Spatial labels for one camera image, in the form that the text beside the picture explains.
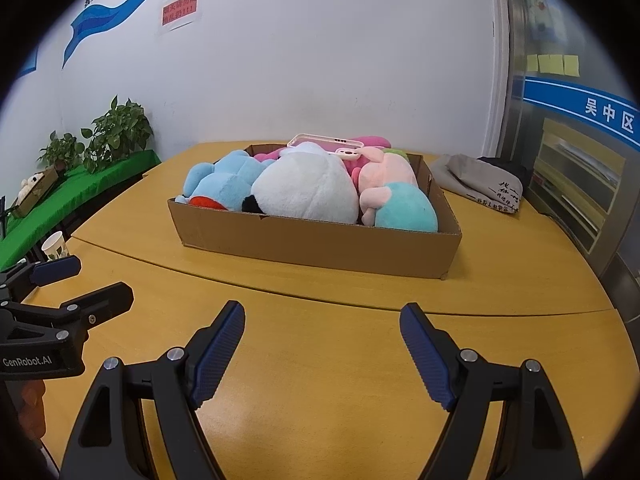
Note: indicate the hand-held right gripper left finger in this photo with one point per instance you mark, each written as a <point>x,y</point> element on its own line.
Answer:
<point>220,350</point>

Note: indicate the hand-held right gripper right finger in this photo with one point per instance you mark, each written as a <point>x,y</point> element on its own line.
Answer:
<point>425,350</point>

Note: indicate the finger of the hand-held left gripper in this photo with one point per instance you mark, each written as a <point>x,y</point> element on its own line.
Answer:
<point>57,267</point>
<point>107,300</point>

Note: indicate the pink and teal plush toy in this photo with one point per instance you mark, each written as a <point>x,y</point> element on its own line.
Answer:
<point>400,205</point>

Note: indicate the blue plush toy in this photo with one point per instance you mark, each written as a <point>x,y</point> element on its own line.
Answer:
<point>225,180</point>

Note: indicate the large pink plush toy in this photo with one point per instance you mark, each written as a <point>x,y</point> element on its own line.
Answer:
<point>372,141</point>

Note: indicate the pink phone case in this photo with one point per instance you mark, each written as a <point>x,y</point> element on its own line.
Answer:
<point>320,144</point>

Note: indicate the wooden desktop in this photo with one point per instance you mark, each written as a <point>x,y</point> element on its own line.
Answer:
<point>325,320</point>

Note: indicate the person's left hand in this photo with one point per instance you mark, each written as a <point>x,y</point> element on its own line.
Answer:
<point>32,410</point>

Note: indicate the paper cup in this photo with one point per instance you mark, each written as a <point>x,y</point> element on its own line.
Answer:
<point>54,247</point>

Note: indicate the small cardboard box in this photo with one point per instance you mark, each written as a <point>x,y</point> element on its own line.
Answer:
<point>37,195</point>

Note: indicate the small white plush toy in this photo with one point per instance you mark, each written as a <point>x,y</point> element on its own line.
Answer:
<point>30,185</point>

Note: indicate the small green potted plant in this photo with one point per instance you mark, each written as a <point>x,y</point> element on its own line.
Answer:
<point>62,150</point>

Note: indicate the large green potted plant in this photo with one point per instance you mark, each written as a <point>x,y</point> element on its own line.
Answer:
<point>120,130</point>

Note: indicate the grey folded cloth bag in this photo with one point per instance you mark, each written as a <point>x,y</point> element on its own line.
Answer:
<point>470,180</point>

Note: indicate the blue glass band sticker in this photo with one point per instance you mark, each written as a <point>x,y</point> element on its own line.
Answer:
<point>575,100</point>

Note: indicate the yellow sticky note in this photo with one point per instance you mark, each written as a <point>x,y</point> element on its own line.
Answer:
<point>571,65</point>
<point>532,63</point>
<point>551,64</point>

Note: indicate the cartoon poster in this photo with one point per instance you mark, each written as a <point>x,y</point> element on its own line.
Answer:
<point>542,10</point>

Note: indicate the blue wall decal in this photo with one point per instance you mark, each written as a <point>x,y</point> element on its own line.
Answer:
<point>95,20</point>

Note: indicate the red wall sign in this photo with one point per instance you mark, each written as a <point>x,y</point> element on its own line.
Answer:
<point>180,10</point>

